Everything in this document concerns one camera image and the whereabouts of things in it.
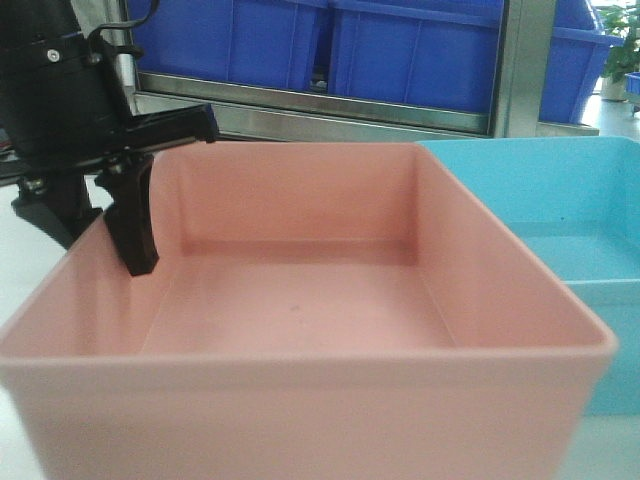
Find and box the dark blue crate left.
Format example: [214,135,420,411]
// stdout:
[132,1,329,91]

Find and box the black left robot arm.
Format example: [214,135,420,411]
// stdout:
[1,1,219,276]

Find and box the dark blue crate right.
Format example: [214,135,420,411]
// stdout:
[539,0,624,124]

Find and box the potted green plant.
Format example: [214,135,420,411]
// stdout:
[595,1,639,102]

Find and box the dark blue crate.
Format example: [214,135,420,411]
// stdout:
[539,0,624,124]
[328,1,502,114]
[132,1,329,91]

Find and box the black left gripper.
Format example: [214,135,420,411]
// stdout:
[1,32,218,276]

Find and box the pink plastic box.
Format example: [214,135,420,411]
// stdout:
[1,143,618,479]

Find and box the dark blue crate middle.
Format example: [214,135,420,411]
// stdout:
[328,1,502,114]

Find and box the light blue plastic box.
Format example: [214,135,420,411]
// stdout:
[423,137,639,415]

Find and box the stainless steel shelf rack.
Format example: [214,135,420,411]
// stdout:
[128,1,599,142]

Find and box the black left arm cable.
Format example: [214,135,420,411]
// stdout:
[84,0,161,61]

